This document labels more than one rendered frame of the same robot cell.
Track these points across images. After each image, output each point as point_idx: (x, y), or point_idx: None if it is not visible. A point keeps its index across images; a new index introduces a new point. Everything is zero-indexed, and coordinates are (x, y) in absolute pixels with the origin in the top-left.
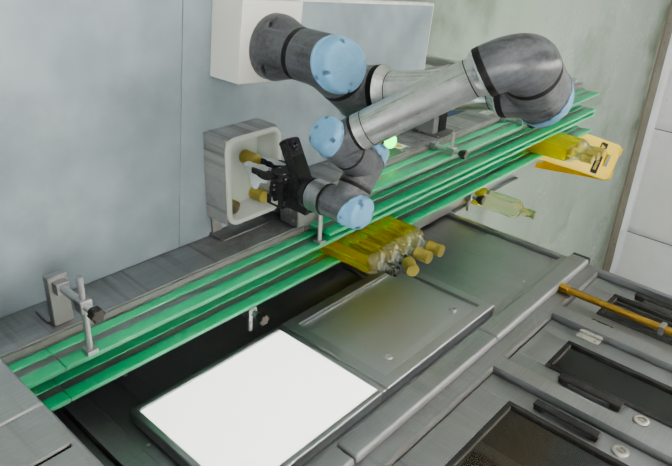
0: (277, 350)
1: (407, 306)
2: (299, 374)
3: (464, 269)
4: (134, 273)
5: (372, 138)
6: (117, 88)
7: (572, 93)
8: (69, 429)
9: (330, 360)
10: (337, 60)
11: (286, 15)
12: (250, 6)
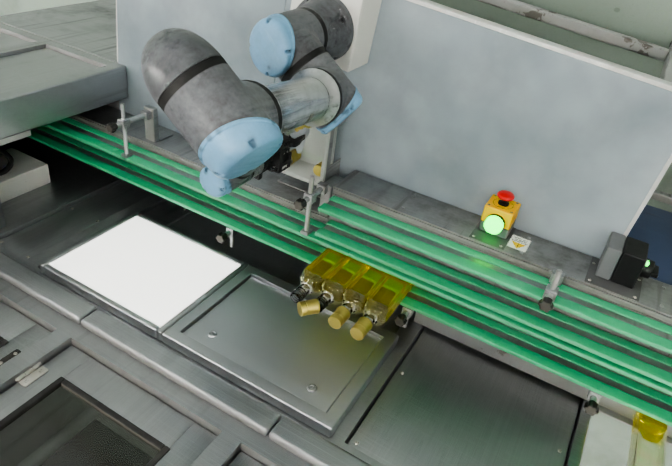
0: (211, 266)
1: (306, 348)
2: (179, 280)
3: (438, 418)
4: None
5: None
6: (233, 15)
7: (213, 144)
8: (134, 201)
9: (200, 296)
10: (257, 36)
11: None
12: None
